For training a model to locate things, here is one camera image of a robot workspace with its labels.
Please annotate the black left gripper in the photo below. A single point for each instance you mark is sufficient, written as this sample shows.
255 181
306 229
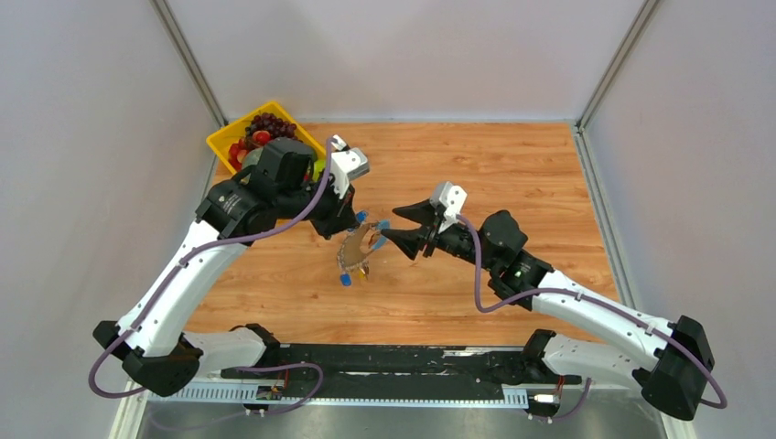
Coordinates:
341 217

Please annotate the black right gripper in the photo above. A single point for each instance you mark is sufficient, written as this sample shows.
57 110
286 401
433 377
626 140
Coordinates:
412 240

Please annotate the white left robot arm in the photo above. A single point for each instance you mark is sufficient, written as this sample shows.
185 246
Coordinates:
288 183

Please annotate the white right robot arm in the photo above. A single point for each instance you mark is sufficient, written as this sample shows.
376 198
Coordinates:
669 362

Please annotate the green melon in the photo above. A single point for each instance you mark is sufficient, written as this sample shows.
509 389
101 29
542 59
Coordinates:
252 158

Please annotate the purple grape bunch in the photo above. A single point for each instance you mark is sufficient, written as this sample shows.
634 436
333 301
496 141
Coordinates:
273 124

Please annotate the yellow plastic fruit bin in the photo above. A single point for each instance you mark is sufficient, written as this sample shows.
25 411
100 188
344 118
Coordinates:
221 141

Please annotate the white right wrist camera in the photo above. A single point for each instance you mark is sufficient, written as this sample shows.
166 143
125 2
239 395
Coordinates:
451 199

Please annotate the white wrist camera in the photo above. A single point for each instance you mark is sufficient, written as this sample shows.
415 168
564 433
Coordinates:
347 163
451 199

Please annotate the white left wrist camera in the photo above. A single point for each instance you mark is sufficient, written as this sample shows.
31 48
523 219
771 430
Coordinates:
347 163

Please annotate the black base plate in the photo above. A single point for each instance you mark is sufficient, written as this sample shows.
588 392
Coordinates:
403 371

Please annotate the slotted cable duct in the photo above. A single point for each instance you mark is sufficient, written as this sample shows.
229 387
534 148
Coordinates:
255 393

